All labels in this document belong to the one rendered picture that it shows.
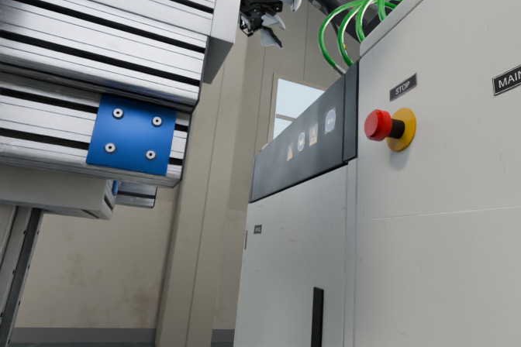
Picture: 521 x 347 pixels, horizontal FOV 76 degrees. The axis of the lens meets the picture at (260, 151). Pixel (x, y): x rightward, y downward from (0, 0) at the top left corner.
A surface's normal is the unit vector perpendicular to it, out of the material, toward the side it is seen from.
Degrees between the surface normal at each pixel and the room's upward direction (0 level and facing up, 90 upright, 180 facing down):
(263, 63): 90
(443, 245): 90
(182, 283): 90
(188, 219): 90
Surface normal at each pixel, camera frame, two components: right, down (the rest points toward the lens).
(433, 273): -0.96, -0.15
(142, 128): 0.36, -0.22
